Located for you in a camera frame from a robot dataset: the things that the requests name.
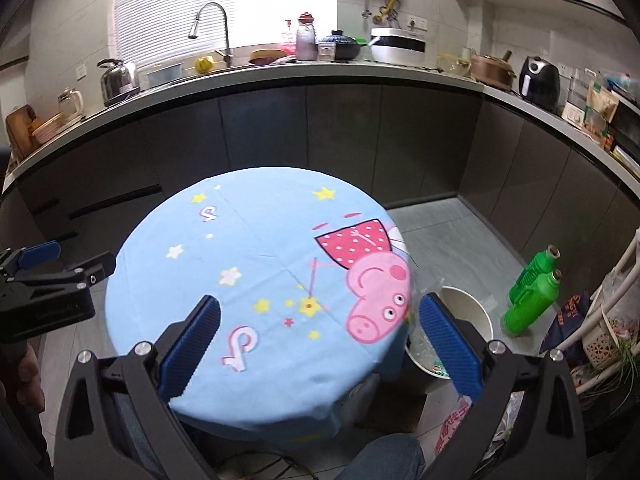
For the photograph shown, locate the clear glass container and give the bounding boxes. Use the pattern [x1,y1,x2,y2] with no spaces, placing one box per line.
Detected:
[437,52,471,76]

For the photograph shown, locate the steel kettle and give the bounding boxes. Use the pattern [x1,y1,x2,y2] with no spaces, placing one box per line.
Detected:
[97,58,140,106]

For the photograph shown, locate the dark blue clay pot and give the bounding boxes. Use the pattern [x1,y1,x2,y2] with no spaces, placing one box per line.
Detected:
[320,30,363,61]

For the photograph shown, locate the glass jar red lid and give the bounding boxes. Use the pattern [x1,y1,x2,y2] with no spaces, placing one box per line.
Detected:
[296,12,319,61]

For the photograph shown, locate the copper cooking pot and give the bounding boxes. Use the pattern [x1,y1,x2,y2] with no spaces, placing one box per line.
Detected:
[470,51,517,92]

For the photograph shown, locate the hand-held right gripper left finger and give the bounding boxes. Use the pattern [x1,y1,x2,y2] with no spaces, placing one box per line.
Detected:
[54,294,223,480]

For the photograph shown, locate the white storage rack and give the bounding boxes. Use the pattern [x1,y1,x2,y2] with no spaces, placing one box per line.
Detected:
[537,227,640,396]

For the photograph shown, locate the person's jeans leg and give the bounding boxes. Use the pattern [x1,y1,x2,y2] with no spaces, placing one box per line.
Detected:
[332,434,426,480]

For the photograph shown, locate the wooden cutting board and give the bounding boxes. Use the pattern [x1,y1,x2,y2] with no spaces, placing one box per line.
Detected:
[5,105,33,158]

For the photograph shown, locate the black countertop oven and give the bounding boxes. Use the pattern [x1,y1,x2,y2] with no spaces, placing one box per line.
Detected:
[602,95,640,171]

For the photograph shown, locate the white window blind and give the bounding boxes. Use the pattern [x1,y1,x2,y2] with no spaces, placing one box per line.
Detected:
[114,0,238,68]

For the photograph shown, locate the black air fryer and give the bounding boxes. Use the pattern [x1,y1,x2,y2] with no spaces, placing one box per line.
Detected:
[518,56,560,113]

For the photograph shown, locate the stack of pale bowls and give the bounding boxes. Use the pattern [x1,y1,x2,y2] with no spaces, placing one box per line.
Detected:
[31,112,66,143]

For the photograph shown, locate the dark blue orange bag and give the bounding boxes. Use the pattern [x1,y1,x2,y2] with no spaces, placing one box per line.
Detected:
[540,287,591,356]

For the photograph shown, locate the steel kitchen faucet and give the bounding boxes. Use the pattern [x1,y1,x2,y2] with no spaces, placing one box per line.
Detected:
[188,2,233,67]

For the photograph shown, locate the dark kitchen base cabinets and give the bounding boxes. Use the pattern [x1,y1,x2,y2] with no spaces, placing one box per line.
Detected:
[0,77,640,311]

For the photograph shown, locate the red printed plastic bag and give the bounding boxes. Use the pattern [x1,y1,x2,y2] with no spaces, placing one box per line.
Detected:
[434,395,473,453]

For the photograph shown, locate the brown green snack bag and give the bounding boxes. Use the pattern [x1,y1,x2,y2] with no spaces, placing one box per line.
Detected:
[582,80,620,136]

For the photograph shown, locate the person's left hand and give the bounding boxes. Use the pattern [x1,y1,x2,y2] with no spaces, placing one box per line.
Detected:
[12,344,47,413]

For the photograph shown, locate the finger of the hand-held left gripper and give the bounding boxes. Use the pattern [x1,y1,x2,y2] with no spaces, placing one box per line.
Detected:
[0,251,117,293]
[0,241,62,281]

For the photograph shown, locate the pale blue basin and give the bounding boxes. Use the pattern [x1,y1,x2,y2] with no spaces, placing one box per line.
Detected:
[146,62,185,87]

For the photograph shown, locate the white rice cooker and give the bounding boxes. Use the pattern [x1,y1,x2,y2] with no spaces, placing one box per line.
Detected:
[369,26,428,65]

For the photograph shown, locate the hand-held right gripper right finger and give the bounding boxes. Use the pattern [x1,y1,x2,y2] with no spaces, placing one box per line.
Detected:
[418,292,587,480]

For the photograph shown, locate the blue cartoon printed tablecloth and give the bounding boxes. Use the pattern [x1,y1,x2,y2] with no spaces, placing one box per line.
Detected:
[104,166,416,443]

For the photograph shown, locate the beige perforated basket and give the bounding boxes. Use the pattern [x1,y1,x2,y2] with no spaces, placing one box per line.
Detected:
[582,327,621,368]

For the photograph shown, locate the glass teapot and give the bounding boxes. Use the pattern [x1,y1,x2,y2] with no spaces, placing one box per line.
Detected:
[57,87,84,121]

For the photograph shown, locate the crumpled clear plastic sheet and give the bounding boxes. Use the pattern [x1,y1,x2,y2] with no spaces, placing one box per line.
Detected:
[492,392,523,456]

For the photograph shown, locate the cream round waste bin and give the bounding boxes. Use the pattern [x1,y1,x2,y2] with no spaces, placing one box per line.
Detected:
[404,285,495,381]

